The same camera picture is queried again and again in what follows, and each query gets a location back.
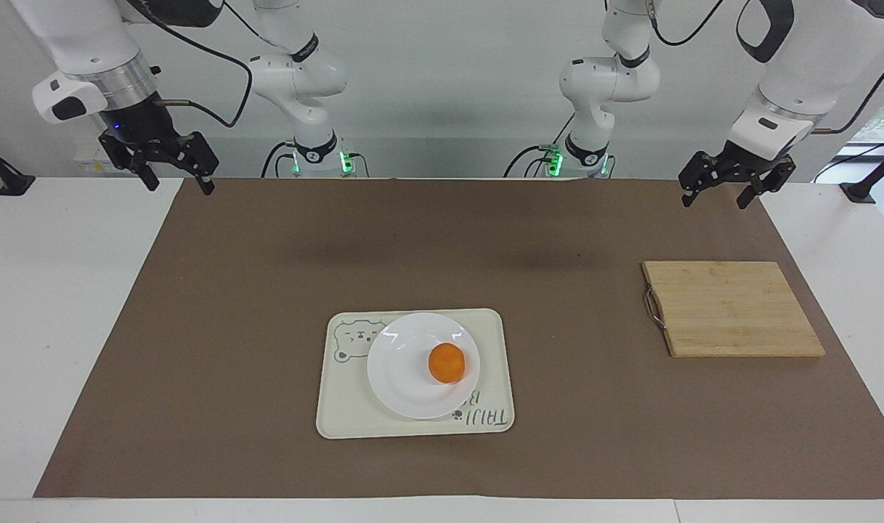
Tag black stand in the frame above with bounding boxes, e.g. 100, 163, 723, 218
840, 142, 884, 205
0, 138, 36, 198

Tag black cable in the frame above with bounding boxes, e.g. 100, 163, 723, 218
122, 0, 254, 130
811, 44, 884, 137
503, 113, 577, 179
222, 0, 301, 59
646, 0, 727, 48
260, 140, 299, 179
812, 129, 884, 184

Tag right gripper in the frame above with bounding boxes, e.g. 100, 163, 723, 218
95, 93, 219, 196

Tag cream tray with bear print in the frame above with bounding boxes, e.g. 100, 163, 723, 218
315, 308, 516, 440

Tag wooden cutting board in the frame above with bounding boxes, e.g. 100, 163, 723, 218
641, 261, 827, 359

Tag white round plate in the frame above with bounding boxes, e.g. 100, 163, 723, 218
366, 312, 482, 421

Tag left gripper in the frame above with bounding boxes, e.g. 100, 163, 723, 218
678, 139, 798, 211

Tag orange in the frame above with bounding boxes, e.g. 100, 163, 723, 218
428, 344, 467, 385

